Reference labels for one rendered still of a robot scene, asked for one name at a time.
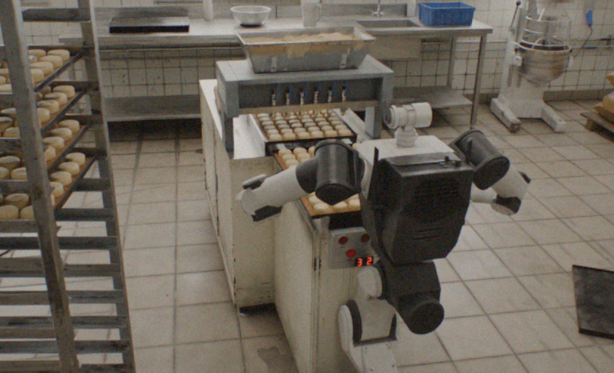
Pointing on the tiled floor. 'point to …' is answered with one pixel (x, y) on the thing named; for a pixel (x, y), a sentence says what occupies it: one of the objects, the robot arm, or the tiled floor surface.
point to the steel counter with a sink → (222, 26)
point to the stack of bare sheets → (606, 303)
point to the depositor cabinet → (243, 173)
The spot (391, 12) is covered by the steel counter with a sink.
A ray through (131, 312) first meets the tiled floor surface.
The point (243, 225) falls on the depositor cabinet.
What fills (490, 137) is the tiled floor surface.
